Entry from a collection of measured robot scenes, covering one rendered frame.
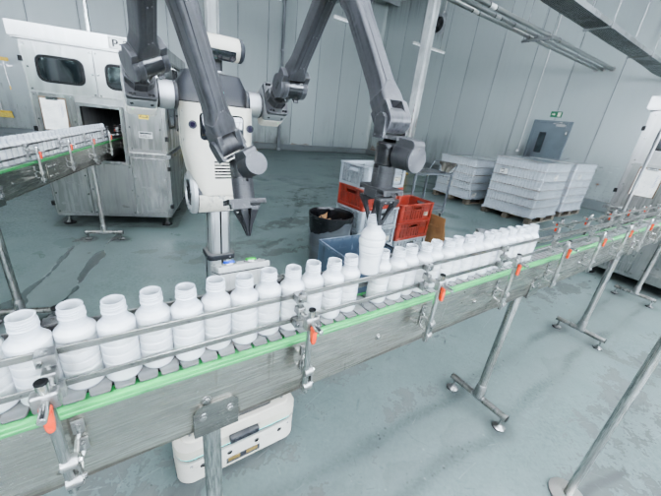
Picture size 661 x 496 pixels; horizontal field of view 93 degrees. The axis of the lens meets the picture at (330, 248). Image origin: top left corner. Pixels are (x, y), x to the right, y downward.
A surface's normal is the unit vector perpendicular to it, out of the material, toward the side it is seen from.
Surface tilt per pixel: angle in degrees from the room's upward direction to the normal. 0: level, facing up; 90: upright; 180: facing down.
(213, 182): 90
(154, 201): 89
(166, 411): 90
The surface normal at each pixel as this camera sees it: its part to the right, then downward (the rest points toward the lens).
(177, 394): 0.54, 0.38
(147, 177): 0.26, 0.40
